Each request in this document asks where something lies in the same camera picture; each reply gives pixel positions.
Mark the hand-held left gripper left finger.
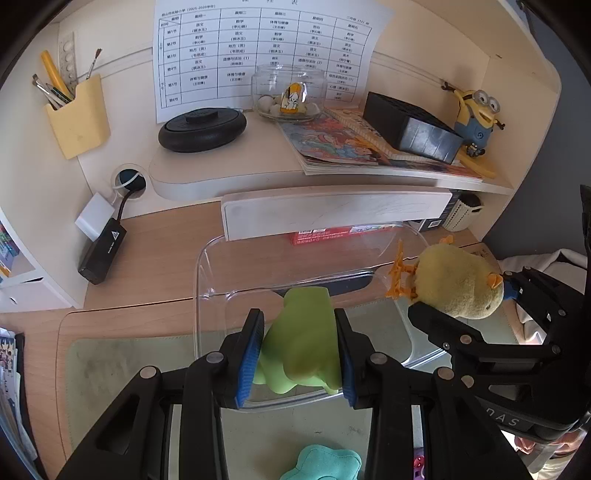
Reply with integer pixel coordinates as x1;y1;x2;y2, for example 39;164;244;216
55;308;266;480

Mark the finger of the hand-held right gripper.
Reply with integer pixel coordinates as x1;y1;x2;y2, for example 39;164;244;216
407;302;561;370
502;267;591;333

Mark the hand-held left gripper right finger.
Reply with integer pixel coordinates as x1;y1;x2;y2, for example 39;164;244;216
333;308;532;480

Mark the yellow chick plush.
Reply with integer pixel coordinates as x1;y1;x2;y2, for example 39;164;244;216
387;235;505;320

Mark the green frog toy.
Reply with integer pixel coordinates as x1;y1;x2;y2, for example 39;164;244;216
254;286;343;395

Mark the clear plastic container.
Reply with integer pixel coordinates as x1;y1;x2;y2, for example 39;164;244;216
193;222;455;411

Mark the person's right hand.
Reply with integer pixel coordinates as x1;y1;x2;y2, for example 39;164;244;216
512;431;583;462

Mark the white cloth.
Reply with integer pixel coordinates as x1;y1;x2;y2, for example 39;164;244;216
501;249;591;347

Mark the cream perforated cylinder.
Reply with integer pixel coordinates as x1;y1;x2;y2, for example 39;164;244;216
444;193;483;232

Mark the teal star plush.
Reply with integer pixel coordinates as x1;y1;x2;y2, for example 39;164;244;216
280;444;362;480

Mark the dark small box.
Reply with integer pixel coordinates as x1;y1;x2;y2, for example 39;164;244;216
416;189;462;232

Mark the yellow plastic board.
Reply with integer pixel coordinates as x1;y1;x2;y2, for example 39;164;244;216
455;150;497;180

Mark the red flat box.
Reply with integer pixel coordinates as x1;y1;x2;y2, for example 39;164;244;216
290;224;402;246

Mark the yellow cartoon figure toy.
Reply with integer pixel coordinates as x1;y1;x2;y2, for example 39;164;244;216
441;80;506;160

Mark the black ribbed box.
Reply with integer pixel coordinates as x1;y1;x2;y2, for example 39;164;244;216
362;91;464;164

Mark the colourful comic book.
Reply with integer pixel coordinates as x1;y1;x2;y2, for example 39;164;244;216
277;108;483;185

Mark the white desk shelf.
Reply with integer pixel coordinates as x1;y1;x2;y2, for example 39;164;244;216
150;111;515;201

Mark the white power adapter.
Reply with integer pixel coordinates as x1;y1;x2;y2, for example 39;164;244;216
75;194;116;241

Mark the white side shelf unit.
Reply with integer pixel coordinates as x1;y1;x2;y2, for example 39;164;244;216
0;208;88;315

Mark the stack of magazines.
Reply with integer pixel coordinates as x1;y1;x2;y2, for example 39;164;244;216
0;328;47;480

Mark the black round case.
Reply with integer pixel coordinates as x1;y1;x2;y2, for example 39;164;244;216
158;106;247;153

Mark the white dog figurine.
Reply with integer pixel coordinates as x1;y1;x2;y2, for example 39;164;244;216
281;83;308;114

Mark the glass jar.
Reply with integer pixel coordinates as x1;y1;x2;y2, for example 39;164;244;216
250;64;328;123

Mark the yellow pen holder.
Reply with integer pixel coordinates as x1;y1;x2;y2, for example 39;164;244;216
45;75;112;160

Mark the printed timetable sheet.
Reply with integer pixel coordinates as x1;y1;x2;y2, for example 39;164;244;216
152;0;395;124

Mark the clear plastic ruler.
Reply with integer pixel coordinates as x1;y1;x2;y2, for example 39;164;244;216
58;32;77;100

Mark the black cable adapter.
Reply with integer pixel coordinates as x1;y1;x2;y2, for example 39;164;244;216
78;187;132;285

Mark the round cable grommet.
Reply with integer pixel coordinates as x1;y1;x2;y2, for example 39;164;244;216
112;164;148;200

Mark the brown handle paintbrush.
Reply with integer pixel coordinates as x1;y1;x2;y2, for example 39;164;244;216
85;48;103;81

